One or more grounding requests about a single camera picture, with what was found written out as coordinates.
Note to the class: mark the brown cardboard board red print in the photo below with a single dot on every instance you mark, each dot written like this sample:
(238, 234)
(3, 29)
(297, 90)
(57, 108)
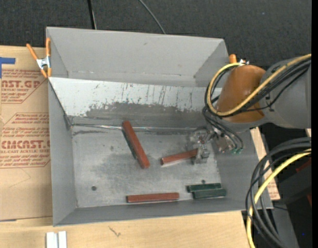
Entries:
(21, 138)

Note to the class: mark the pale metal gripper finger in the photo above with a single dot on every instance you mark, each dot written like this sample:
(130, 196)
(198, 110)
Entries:
(194, 144)
(203, 157)

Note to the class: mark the dark green flat block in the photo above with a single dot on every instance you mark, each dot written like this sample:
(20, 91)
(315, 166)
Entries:
(209, 194)
(204, 186)

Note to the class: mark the grey metal bin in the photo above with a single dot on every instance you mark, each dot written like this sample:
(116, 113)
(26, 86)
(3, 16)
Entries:
(109, 164)

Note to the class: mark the red-brown block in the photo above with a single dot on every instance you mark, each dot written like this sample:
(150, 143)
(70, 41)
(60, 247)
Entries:
(152, 197)
(138, 148)
(178, 157)

